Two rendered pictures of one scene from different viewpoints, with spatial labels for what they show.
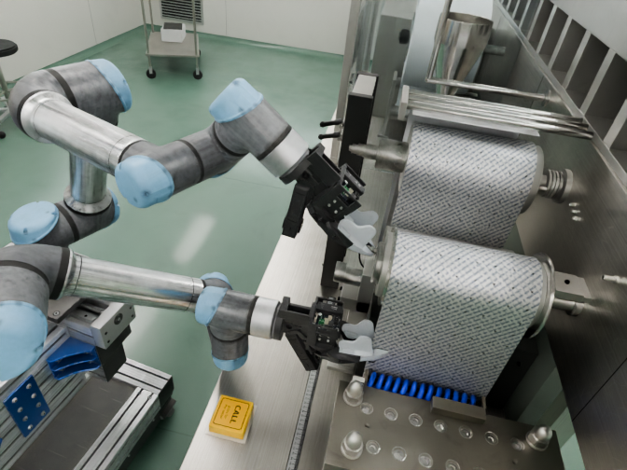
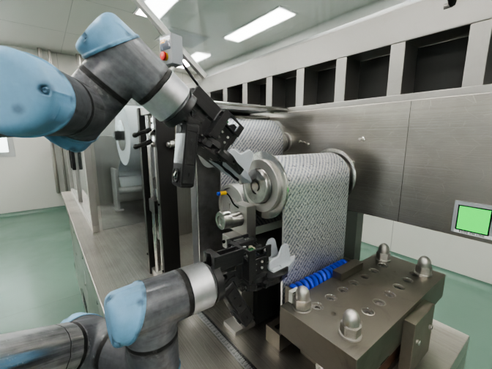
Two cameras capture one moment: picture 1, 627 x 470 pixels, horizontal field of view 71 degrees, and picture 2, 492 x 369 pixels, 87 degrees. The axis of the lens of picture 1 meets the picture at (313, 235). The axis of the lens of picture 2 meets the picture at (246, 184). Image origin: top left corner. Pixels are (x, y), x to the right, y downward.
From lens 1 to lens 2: 0.54 m
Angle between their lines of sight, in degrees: 49
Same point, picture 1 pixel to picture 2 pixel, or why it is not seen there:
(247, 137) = (140, 65)
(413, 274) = (293, 170)
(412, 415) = (338, 289)
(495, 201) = (271, 149)
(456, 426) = (358, 277)
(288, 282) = not seen: hidden behind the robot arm
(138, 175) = (27, 58)
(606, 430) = (425, 198)
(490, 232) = not seen: hidden behind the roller
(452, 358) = (325, 236)
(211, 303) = (134, 299)
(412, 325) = (303, 218)
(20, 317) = not seen: outside the picture
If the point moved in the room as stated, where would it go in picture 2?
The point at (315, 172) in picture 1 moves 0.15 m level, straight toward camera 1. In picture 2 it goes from (201, 107) to (268, 99)
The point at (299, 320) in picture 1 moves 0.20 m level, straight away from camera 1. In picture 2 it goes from (234, 259) to (174, 230)
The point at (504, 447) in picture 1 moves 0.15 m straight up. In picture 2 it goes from (382, 269) to (388, 211)
